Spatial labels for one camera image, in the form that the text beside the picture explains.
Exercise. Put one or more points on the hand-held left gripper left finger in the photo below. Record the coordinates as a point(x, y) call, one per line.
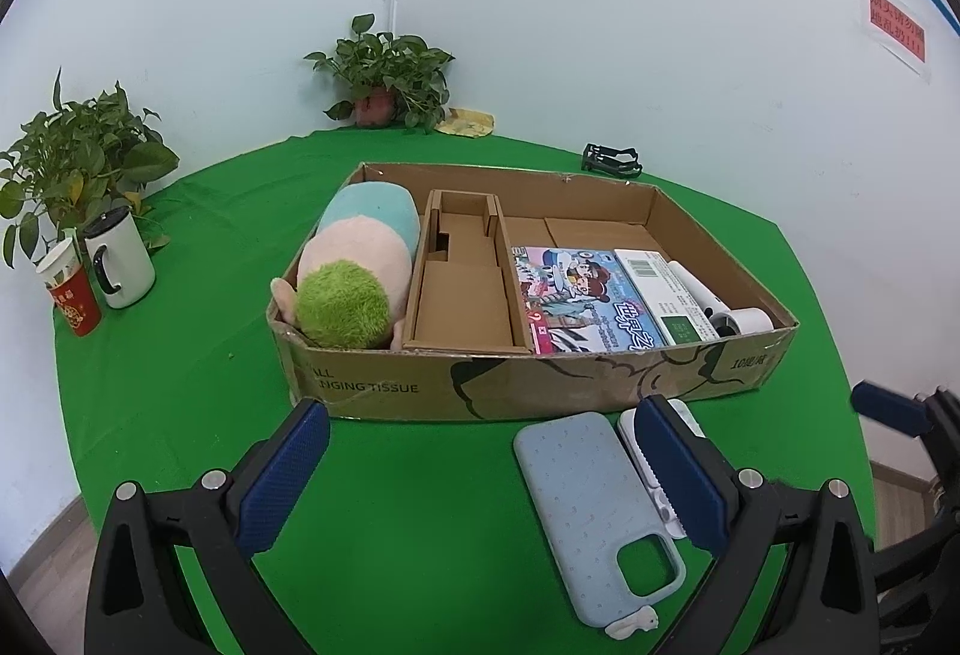
point(285, 475)

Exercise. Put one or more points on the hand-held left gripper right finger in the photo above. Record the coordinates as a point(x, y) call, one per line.
point(682, 475)

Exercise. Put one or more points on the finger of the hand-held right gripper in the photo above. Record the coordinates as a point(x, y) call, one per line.
point(922, 587)
point(889, 403)

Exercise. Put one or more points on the white plastic device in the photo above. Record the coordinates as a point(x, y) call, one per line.
point(634, 445)

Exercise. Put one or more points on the light blue phone case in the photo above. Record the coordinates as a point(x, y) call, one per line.
point(585, 497)

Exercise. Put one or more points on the large cardboard box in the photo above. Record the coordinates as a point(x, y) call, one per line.
point(525, 385)

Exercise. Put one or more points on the cardboard divider insert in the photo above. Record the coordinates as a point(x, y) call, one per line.
point(457, 302)

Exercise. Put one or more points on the green tablecloth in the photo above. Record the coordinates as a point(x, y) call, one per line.
point(187, 362)

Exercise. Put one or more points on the small white plastic piece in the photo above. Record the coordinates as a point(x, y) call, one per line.
point(630, 623)

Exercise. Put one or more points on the white paper roll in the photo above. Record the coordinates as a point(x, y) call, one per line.
point(750, 321)

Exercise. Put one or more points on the white box with green label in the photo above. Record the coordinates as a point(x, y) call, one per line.
point(660, 295)

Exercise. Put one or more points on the white tube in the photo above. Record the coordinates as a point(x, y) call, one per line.
point(697, 287)

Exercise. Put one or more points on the colourful cartoon book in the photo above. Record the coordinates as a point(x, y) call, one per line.
point(577, 302)

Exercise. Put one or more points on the pink blue green plush toy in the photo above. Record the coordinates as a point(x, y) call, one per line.
point(360, 242)

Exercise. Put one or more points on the red paper cup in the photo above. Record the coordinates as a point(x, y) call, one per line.
point(75, 302)

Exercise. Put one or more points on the black plastic clip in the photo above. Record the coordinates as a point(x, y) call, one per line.
point(611, 161)

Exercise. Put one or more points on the large leafy potted plant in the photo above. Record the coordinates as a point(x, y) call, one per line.
point(75, 152)

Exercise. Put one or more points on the yellow cloth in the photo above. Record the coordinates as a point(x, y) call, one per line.
point(465, 124)

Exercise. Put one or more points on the potted plant with pink pot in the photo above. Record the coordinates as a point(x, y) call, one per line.
point(390, 70)

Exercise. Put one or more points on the red wall sign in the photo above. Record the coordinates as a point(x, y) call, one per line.
point(896, 24)

